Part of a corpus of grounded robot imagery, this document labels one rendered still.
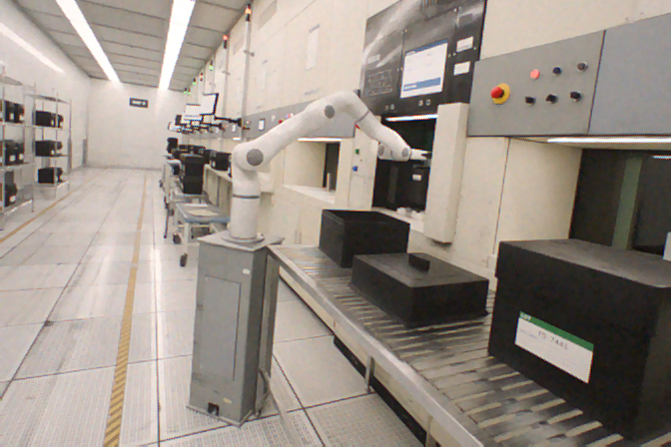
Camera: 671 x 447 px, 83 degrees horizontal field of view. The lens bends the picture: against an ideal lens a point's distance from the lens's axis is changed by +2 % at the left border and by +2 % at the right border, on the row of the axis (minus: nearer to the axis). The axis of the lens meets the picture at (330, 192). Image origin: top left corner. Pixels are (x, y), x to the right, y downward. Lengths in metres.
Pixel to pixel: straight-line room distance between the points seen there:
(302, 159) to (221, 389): 2.24
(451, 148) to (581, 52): 0.49
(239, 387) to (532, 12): 1.77
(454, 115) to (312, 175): 2.25
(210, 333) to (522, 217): 1.33
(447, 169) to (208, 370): 1.30
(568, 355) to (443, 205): 0.81
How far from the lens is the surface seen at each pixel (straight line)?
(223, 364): 1.79
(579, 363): 0.84
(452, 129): 1.51
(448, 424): 0.74
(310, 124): 1.69
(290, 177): 3.50
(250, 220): 1.65
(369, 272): 1.10
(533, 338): 0.88
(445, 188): 1.50
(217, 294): 1.69
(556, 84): 1.33
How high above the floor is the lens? 1.16
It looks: 6 degrees down
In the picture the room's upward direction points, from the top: 5 degrees clockwise
